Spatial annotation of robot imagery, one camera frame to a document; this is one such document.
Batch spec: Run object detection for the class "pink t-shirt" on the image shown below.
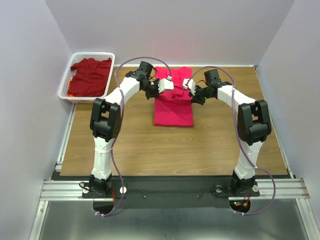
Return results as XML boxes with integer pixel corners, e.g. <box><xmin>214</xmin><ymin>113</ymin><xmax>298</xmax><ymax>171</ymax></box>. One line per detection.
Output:
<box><xmin>153</xmin><ymin>66</ymin><xmax>194</xmax><ymax>127</ymax></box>

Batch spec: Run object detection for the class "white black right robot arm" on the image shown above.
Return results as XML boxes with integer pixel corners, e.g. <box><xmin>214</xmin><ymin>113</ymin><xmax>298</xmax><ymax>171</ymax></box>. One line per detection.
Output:
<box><xmin>183</xmin><ymin>67</ymin><xmax>272</xmax><ymax>195</ymax></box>

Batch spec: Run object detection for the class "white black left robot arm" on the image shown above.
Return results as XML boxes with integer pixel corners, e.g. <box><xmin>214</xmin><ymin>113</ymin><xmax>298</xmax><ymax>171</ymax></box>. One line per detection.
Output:
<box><xmin>88</xmin><ymin>61</ymin><xmax>160</xmax><ymax>197</ymax></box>

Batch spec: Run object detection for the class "dark red t-shirt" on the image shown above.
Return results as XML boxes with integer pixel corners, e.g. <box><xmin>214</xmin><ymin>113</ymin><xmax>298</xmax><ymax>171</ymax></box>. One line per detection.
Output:
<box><xmin>69</xmin><ymin>58</ymin><xmax>112</xmax><ymax>97</ymax></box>

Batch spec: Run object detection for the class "orange garment in basket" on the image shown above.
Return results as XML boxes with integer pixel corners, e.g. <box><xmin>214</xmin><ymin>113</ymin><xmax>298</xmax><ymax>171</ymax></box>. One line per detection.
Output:
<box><xmin>67</xmin><ymin>78</ymin><xmax>74</xmax><ymax>97</ymax></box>

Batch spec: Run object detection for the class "white plastic basket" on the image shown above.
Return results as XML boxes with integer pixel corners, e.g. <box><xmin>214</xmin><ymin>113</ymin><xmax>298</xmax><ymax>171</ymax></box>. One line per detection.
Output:
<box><xmin>58</xmin><ymin>52</ymin><xmax>115</xmax><ymax>103</ymax></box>

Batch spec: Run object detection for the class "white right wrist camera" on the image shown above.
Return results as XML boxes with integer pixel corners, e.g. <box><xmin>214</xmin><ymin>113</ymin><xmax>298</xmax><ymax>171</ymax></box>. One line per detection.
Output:
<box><xmin>182</xmin><ymin>78</ymin><xmax>196</xmax><ymax>96</ymax></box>

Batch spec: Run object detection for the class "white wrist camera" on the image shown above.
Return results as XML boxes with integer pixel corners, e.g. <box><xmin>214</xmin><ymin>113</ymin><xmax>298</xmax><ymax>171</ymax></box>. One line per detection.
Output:
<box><xmin>182</xmin><ymin>78</ymin><xmax>196</xmax><ymax>96</ymax></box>
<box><xmin>157</xmin><ymin>76</ymin><xmax>174</xmax><ymax>94</ymax></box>

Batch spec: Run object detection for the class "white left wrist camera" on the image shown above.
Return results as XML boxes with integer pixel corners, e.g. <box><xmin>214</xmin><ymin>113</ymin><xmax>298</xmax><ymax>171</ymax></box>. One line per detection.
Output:
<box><xmin>157</xmin><ymin>76</ymin><xmax>174</xmax><ymax>94</ymax></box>

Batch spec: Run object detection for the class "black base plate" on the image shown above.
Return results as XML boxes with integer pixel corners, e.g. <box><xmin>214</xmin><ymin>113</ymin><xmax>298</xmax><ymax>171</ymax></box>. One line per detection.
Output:
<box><xmin>41</xmin><ymin>176</ymin><xmax>260</xmax><ymax>214</ymax></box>

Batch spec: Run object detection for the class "aluminium mounting rail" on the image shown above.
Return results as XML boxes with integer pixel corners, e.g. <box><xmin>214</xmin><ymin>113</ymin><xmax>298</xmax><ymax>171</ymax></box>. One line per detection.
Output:
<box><xmin>40</xmin><ymin>176</ymin><xmax>310</xmax><ymax>201</ymax></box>

